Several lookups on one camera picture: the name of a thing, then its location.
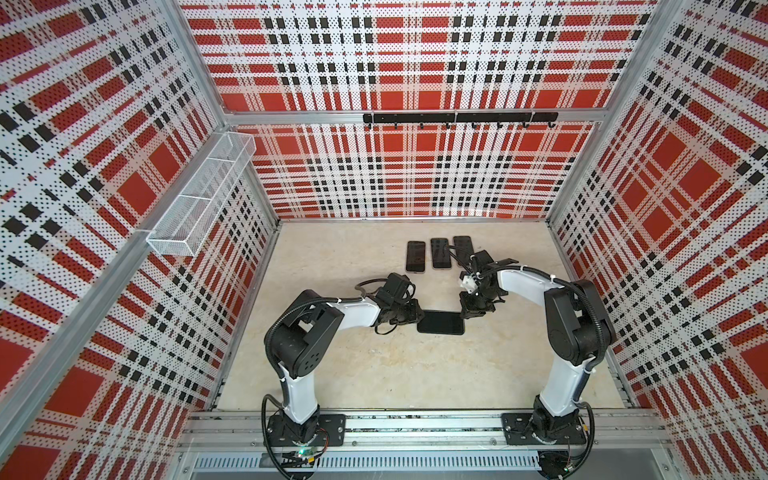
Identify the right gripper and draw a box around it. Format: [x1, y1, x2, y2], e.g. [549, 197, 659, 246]
[458, 285, 501, 318]

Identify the black hook rail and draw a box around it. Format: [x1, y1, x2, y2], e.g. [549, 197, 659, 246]
[362, 111, 559, 126]

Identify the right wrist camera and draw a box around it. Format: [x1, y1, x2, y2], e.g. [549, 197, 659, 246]
[460, 272, 478, 294]

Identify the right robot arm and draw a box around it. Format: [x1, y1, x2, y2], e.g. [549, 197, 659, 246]
[459, 250, 616, 444]

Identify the black textured phone case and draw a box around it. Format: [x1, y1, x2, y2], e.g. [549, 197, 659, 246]
[417, 310, 465, 336]

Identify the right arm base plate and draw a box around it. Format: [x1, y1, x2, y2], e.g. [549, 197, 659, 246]
[501, 410, 587, 446]

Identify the white wire mesh basket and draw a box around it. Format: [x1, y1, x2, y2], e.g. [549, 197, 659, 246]
[147, 132, 255, 257]

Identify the black phone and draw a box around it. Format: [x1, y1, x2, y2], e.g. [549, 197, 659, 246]
[430, 237, 452, 269]
[453, 235, 474, 266]
[406, 240, 426, 273]

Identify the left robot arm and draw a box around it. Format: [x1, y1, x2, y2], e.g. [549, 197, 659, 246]
[264, 273, 425, 445]

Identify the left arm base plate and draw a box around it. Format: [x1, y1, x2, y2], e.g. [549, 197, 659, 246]
[266, 413, 347, 447]

